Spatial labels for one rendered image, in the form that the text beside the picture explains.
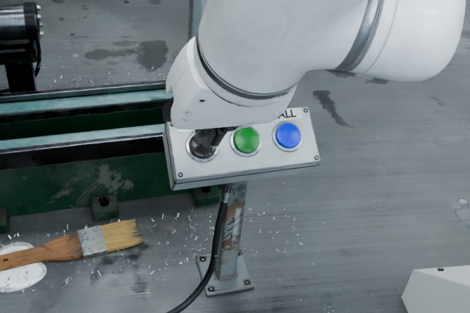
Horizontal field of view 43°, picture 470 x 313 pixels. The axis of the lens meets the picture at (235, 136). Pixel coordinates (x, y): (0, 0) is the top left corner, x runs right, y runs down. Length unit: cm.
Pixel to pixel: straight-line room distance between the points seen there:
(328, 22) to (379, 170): 77
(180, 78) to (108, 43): 88
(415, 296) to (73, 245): 48
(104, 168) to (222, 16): 58
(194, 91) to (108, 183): 50
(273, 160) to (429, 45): 34
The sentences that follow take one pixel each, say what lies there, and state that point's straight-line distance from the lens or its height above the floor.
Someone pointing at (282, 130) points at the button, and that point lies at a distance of 68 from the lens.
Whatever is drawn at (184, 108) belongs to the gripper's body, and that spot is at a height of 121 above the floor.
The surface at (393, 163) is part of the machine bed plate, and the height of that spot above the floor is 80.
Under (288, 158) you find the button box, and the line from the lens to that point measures 68.
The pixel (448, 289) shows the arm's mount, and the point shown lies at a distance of 78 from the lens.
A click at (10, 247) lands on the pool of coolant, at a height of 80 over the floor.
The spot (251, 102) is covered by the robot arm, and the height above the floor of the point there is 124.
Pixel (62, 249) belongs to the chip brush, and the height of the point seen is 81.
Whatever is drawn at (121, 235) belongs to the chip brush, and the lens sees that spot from 91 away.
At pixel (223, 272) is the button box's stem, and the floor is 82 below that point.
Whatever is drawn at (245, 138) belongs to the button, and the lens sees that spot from 66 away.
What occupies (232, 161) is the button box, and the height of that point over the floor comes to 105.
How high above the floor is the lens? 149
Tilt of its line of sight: 40 degrees down
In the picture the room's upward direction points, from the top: 6 degrees clockwise
